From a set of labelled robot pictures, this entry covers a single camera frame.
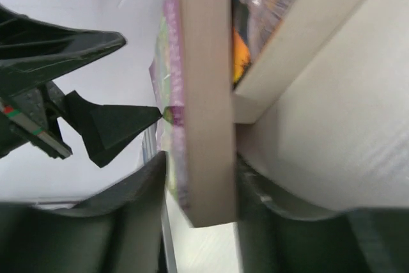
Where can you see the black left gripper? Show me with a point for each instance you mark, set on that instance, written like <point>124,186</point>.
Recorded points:
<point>35,52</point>

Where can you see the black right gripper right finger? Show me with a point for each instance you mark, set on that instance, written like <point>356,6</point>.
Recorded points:
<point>279,232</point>

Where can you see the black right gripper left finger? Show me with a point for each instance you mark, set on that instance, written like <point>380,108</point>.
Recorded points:
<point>117,230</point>

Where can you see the purple treehouse book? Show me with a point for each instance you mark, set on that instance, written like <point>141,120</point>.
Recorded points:
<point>192,79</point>

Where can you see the blue Jane Eyre book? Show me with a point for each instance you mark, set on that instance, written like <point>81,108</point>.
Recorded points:
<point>305,29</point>

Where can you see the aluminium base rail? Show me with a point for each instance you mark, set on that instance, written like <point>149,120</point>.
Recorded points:
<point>149,144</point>

